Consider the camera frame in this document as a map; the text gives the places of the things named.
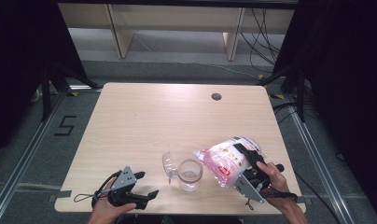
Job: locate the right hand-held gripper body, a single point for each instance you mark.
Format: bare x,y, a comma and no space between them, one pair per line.
250,188

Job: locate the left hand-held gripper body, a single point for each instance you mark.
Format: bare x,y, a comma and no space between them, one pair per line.
124,180

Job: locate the red and white sugar bag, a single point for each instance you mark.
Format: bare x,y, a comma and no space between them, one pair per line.
222,161

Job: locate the clear glass jar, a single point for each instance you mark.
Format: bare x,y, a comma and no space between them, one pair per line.
190,177

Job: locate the person's right hand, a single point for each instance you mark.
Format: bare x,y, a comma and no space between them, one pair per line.
275,183

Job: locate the person's left hand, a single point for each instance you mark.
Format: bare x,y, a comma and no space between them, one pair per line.
105,213

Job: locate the grey table grommet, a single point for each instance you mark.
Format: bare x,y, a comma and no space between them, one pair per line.
216,96

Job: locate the grey tape strip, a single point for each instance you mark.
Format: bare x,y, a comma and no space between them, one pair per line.
60,195

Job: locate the black metal stand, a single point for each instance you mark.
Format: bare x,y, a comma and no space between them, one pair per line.
300,93
46,93

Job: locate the black curtain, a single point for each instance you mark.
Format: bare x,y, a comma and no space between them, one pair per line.
21,62
348,77

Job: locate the metal floor rail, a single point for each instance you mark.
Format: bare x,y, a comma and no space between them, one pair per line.
314,155
25,158

